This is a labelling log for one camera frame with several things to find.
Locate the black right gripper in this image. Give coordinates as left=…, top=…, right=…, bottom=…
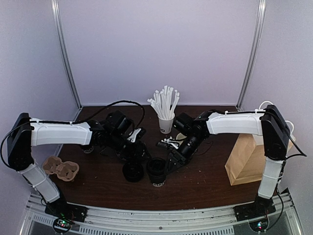
left=164, top=133, right=206, bottom=175

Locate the stack of black lids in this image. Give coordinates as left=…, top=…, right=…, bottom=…
left=122, top=162, right=144, bottom=183

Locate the stack of paper cups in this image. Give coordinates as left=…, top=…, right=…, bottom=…
left=80, top=145, right=94, bottom=154

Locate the brown paper bag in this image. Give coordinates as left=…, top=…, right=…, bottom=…
left=224, top=100, right=296, bottom=186

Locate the cardboard cup carrier tray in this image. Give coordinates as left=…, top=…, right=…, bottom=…
left=43, top=156, right=80, bottom=182

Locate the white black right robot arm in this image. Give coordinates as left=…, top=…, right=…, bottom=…
left=165, top=105, right=291, bottom=216

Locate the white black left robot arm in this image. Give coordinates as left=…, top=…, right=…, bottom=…
left=1, top=111, right=151, bottom=217

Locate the cream ceramic mug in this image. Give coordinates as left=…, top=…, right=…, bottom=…
left=176, top=133, right=186, bottom=141

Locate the paper cup holding straws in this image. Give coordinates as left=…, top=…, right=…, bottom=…
left=158, top=114, right=175, bottom=134

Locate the bundle of white wrapped straws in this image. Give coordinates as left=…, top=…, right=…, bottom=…
left=147, top=85, right=180, bottom=120

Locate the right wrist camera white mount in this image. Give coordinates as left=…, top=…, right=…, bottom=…
left=156, top=138, right=183, bottom=149

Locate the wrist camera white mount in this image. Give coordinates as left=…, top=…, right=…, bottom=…
left=156, top=138, right=183, bottom=149
left=127, top=127, right=146, bottom=143

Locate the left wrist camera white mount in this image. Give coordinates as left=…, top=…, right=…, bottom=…
left=127, top=127, right=146, bottom=143

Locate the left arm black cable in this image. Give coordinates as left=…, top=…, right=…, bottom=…
left=0, top=100, right=145, bottom=169

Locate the aluminium front rail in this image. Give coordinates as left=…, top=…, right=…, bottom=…
left=18, top=193, right=304, bottom=235

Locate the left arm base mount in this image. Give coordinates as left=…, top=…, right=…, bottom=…
left=42, top=198, right=88, bottom=234

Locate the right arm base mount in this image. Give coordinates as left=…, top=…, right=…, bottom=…
left=234, top=195, right=276, bottom=233

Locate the left aluminium wall post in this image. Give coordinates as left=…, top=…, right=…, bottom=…
left=51, top=0, right=82, bottom=109

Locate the aluminium wall post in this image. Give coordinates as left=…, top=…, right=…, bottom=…
left=51, top=0, right=82, bottom=109
left=236, top=0, right=267, bottom=110

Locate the right aluminium wall post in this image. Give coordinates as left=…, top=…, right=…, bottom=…
left=236, top=0, right=267, bottom=110

